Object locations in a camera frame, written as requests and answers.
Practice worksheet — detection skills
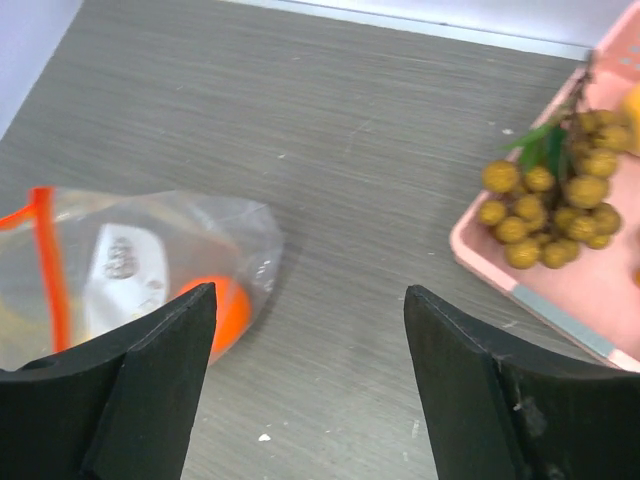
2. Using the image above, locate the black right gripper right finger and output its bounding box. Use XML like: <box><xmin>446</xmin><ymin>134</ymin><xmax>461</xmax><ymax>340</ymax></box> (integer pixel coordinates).
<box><xmin>404</xmin><ymin>285</ymin><xmax>639</xmax><ymax>480</ymax></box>

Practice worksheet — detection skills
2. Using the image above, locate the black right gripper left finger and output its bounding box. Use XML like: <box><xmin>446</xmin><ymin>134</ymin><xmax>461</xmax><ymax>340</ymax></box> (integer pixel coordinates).
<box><xmin>1</xmin><ymin>284</ymin><xmax>216</xmax><ymax>480</ymax></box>

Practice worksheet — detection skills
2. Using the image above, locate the clear zip bag orange zipper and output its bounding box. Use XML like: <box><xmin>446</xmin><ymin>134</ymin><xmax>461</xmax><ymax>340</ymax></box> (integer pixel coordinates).
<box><xmin>1</xmin><ymin>186</ymin><xmax>284</xmax><ymax>370</ymax></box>

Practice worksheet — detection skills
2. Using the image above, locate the orange tangerine with leaf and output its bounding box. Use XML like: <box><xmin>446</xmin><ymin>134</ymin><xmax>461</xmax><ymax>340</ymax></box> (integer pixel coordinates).
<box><xmin>177</xmin><ymin>275</ymin><xmax>252</xmax><ymax>361</ymax></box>

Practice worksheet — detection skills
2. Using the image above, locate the orange fruit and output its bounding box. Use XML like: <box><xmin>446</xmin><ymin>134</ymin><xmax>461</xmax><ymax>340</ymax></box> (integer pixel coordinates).
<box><xmin>620</xmin><ymin>83</ymin><xmax>640</xmax><ymax>156</ymax></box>

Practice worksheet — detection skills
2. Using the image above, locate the pink plastic basket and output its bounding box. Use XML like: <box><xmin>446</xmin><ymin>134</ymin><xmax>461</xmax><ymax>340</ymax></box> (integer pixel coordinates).
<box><xmin>450</xmin><ymin>1</ymin><xmax>639</xmax><ymax>372</ymax></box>

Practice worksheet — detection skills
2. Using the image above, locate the brown longan bunch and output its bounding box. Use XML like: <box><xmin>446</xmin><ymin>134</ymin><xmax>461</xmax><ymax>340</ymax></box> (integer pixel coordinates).
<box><xmin>475</xmin><ymin>52</ymin><xmax>635</xmax><ymax>270</ymax></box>

